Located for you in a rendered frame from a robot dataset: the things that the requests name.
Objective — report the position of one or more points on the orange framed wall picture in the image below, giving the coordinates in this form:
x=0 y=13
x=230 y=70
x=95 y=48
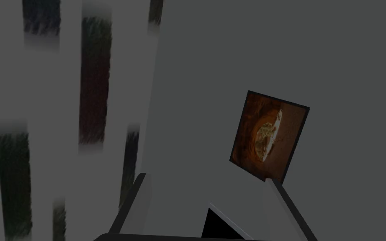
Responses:
x=268 y=135

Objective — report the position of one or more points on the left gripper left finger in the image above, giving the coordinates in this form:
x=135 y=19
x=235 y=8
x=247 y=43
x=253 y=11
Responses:
x=136 y=207

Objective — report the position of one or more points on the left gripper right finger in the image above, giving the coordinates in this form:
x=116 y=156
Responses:
x=285 y=214

